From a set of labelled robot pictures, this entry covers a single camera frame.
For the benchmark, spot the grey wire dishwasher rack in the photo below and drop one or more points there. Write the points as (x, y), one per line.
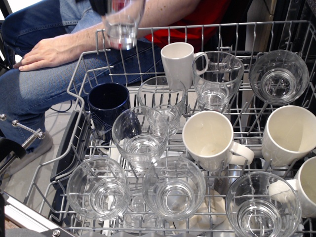
(248, 114)

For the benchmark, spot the grey shoe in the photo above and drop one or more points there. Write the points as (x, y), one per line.
(44, 146)

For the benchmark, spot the red shirt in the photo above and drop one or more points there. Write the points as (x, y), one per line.
(195, 28)

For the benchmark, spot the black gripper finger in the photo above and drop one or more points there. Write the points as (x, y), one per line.
(100, 6)

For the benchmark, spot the clear glass centre back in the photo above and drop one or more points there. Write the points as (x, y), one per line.
(166, 95)

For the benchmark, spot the clear glass cup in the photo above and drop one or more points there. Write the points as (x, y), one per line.
(121, 22)

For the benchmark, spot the clear glass far right back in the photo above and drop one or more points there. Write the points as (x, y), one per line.
(279, 77)

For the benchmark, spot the person's bare forearm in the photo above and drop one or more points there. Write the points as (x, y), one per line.
(158, 13)

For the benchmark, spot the clear glass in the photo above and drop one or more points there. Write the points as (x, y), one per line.
(261, 204)
(98, 189)
(140, 135)
(166, 95)
(174, 188)
(217, 76)
(279, 77)

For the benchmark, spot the blue denim jeans legs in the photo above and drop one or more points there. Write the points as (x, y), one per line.
(28, 95)

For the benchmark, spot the person's bare hand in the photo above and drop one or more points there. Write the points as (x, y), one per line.
(48, 53)

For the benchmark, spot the clear glass front left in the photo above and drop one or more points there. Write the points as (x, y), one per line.
(98, 189)

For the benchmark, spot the white mug centre with handle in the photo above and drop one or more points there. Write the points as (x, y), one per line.
(209, 138)

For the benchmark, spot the chrome metal handle left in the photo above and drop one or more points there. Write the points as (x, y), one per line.
(17, 130)

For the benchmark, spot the white mug back centre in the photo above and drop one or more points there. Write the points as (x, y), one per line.
(177, 59)

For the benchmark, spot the white cloth under rack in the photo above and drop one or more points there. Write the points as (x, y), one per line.
(210, 216)

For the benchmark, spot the dark blue ceramic mug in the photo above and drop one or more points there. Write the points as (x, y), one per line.
(106, 102)

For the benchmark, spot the large white mug right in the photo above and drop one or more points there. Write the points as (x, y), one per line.
(289, 134)

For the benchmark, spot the clear glass front right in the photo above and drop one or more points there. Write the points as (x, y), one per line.
(261, 204)

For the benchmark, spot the white mug far right edge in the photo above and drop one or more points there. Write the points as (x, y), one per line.
(303, 186)

